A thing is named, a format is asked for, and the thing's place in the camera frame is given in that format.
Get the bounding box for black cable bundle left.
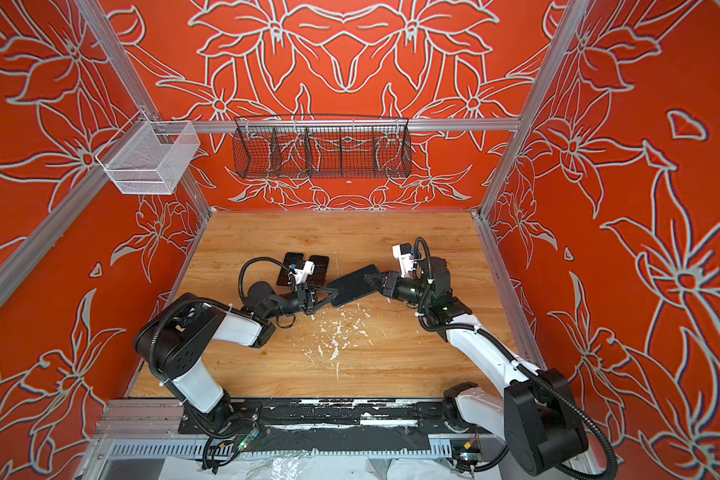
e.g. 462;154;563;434
179;407;262;475

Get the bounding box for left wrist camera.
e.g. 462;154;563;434
290;260;315;285

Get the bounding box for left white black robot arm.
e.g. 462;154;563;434
133;254;337;439

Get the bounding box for black wire basket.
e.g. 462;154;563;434
232;115;413;180

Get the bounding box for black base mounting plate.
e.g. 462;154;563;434
177;397;499;436

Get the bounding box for grey cable duct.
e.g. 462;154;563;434
104;439;453;461

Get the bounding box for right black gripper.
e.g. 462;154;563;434
364;271;436;310

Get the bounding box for clear plastic bin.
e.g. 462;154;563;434
95;119;200;195

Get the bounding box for black cable right base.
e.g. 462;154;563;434
452;440;511;475

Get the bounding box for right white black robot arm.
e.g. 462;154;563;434
364;238;618;479

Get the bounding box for black smartphone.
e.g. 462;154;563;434
307;255;330;287
327;265;379;308
276;252;304;287

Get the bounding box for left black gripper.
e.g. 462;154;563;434
264;288;337;323

